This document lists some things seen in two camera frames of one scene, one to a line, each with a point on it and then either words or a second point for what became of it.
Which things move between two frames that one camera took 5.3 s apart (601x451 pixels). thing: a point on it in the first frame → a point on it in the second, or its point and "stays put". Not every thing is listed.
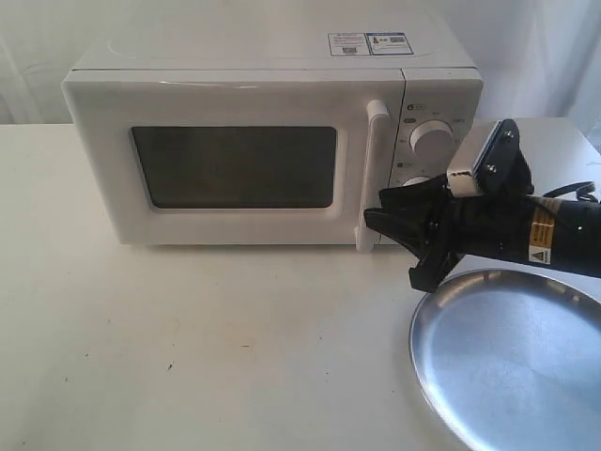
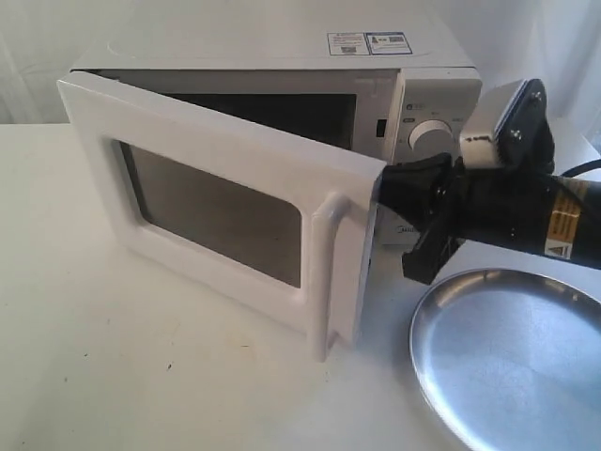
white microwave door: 247,157 → 276,229
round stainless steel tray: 510,360 stays put
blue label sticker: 388,43 stays put
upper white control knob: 433,138 stays put
